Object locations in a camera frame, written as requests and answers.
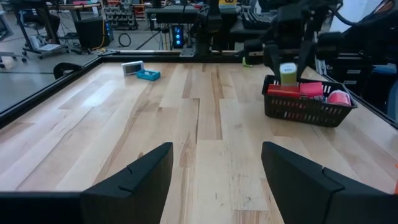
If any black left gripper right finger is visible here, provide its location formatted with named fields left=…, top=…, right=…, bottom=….
left=261, top=141, right=398, bottom=224

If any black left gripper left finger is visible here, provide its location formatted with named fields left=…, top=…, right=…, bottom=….
left=80, top=141, right=174, bottom=224

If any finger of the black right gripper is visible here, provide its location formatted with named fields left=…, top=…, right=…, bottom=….
left=268, top=44, right=282, bottom=77
left=297, top=41, right=315, bottom=83

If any light green wall charger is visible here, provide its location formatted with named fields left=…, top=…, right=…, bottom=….
left=279, top=62, right=299, bottom=87

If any pinkish red wall charger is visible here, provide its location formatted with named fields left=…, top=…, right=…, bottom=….
left=326, top=89, right=353, bottom=107

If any black plastic basket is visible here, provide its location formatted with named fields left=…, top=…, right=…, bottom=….
left=261, top=74, right=359, bottom=128

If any teal digital clock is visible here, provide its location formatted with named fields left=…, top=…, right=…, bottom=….
left=136, top=68, right=162, bottom=82

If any white digital clock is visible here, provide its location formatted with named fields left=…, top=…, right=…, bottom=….
left=121, top=60, right=145, bottom=77

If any yellow round object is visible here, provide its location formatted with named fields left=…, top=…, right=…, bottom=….
left=218, top=0, right=238, bottom=9

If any computer with blue lights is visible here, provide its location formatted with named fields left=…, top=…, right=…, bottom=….
left=171, top=24, right=185, bottom=50

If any parts rack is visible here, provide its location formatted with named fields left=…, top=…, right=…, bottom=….
left=102, top=0, right=147, bottom=31

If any black computer tower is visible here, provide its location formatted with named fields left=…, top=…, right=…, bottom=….
left=74, top=16, right=114, bottom=51

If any rolling cart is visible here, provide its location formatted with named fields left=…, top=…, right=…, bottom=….
left=11, top=0, right=71, bottom=60

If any black aluminium table frame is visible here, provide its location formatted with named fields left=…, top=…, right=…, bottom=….
left=0, top=49, right=398, bottom=130

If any black coiled cable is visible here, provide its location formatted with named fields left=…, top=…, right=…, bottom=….
left=118, top=32, right=132, bottom=48

